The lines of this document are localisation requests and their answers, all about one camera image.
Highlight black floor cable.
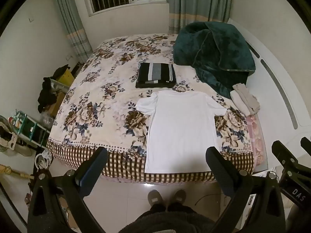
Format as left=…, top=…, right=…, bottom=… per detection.
left=195, top=192, right=223, bottom=207

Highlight white plastic bag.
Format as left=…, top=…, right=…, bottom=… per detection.
left=34, top=149, right=53, bottom=170

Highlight yellow box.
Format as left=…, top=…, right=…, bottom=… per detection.
left=57, top=69, right=75, bottom=88

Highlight grey slipper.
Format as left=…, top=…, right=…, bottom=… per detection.
left=170, top=189, right=187, bottom=209
left=147, top=190, right=167, bottom=210

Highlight beige folded clothes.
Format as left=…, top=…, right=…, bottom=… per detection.
left=230, top=83, right=261, bottom=116

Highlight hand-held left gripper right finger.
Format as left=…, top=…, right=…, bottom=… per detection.
left=205, top=147, right=287, bottom=233

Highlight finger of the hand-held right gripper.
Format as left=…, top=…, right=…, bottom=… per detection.
left=300, top=137, right=311, bottom=156
left=271, top=140, right=299, bottom=173

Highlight brown cardboard box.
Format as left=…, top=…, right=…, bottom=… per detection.
left=48, top=92, right=66, bottom=117

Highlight black grey striped folded garment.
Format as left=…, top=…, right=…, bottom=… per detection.
left=135, top=63, right=176, bottom=89

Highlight dark green plush blanket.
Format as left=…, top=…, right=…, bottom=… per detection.
left=173, top=21, right=256, bottom=99

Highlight floral bedsheet bed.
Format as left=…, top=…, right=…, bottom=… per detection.
left=46, top=33, right=267, bottom=183

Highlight grey-green curtain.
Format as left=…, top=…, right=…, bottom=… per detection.
left=50, top=0, right=94, bottom=65
left=168, top=0, right=234, bottom=35

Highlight clear plastic bag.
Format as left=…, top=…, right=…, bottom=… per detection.
left=39, top=111, right=55, bottom=130

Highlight pink blanket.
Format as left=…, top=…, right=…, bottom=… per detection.
left=244, top=115, right=267, bottom=167

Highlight wooden broom handle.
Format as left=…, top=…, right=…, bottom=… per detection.
left=0, top=164, right=35, bottom=180

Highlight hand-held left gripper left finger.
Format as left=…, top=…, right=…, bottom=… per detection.
left=27, top=147, right=108, bottom=233

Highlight green storage rack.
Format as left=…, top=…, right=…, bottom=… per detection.
left=9, top=110, right=52, bottom=149

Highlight black clothes pile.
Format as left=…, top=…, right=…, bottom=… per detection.
left=37, top=64, right=70, bottom=114

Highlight person's dark fleece clothing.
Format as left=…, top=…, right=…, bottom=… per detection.
left=116, top=203, right=217, bottom=233

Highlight white bed headboard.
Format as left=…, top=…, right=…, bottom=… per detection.
left=226, top=18, right=311, bottom=174

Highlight white t-shirt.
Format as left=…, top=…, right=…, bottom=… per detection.
left=135, top=90, right=227, bottom=174

